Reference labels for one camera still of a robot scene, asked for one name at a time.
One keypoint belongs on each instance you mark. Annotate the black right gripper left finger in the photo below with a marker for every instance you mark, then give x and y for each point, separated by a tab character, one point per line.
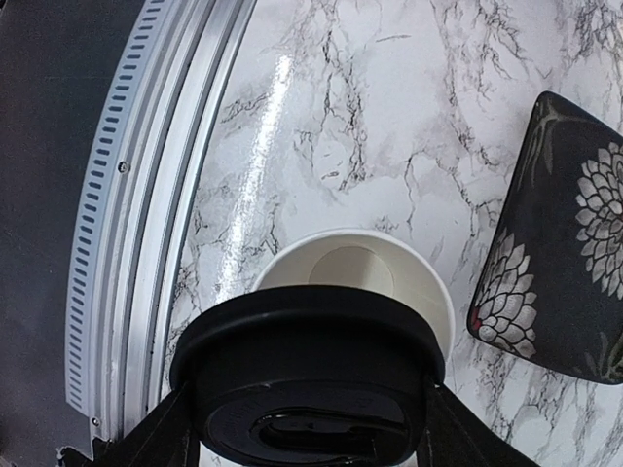
165	437

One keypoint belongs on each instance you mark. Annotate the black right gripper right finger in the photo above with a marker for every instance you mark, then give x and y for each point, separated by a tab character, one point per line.
453	435

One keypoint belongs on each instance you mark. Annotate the white paper coffee cup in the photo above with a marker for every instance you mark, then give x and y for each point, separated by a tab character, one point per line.
372	261

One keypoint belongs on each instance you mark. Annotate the black floral square plate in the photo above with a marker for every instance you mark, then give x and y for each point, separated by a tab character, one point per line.
551	288

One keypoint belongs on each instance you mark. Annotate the aluminium front rail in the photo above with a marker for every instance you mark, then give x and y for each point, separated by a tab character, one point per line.
134	208

